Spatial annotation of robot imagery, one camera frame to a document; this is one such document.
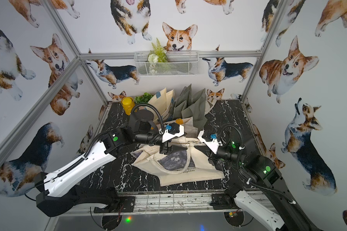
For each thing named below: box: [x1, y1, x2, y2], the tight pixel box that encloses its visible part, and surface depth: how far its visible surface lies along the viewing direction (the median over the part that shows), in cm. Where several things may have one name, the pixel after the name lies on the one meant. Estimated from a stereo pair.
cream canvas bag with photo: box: [130, 136, 225, 187], surface depth 68 cm
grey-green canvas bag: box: [170, 83, 208, 131], surface depth 88 cm
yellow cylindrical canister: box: [120, 96, 136, 116], surface depth 109 cm
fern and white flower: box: [147, 37, 169, 64], surface depth 84 cm
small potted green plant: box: [133, 91, 154, 105], surface depth 106 cm
